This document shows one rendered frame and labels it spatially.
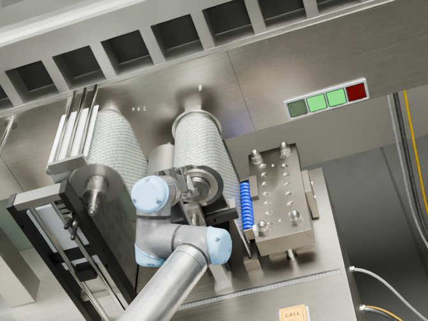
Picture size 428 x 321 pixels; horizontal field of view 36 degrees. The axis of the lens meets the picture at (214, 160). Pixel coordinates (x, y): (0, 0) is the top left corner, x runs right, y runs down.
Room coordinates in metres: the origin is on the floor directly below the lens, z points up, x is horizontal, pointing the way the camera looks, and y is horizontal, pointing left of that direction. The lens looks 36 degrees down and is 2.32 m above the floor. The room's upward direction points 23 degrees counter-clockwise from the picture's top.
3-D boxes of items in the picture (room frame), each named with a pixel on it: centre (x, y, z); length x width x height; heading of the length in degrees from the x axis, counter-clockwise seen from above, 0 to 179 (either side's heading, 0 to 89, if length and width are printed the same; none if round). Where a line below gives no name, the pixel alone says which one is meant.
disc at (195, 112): (1.64, 0.01, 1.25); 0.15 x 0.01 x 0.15; 77
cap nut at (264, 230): (1.36, -0.05, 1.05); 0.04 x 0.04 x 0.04
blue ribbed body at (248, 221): (1.50, -0.04, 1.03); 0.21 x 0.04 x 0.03; 167
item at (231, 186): (1.50, -0.02, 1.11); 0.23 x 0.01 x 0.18; 167
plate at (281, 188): (1.51, -0.14, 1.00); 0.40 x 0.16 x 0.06; 167
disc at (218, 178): (1.39, 0.07, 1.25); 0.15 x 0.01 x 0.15; 77
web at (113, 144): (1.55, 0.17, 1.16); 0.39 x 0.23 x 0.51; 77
